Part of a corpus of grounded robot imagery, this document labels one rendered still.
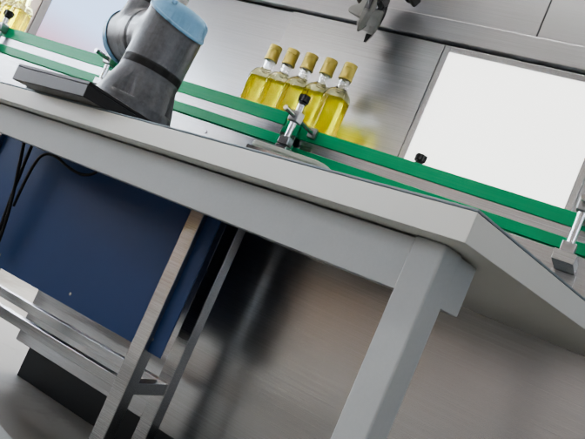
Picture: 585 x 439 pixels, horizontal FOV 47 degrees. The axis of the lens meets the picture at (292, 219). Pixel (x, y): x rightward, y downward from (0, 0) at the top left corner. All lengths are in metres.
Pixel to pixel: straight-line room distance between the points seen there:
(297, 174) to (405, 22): 1.15
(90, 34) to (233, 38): 2.83
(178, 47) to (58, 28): 3.53
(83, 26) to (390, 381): 4.32
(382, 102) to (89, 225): 0.82
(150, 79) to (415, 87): 0.78
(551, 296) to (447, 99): 0.97
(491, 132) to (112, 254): 0.97
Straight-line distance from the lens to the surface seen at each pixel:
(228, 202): 0.92
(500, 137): 1.70
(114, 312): 1.68
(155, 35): 1.27
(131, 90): 1.24
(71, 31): 4.81
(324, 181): 0.76
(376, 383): 0.71
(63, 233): 1.83
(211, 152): 0.91
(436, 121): 1.74
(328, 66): 1.73
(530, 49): 1.79
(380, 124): 1.77
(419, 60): 1.82
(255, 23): 2.10
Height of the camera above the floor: 0.62
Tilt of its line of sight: 4 degrees up
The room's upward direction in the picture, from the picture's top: 24 degrees clockwise
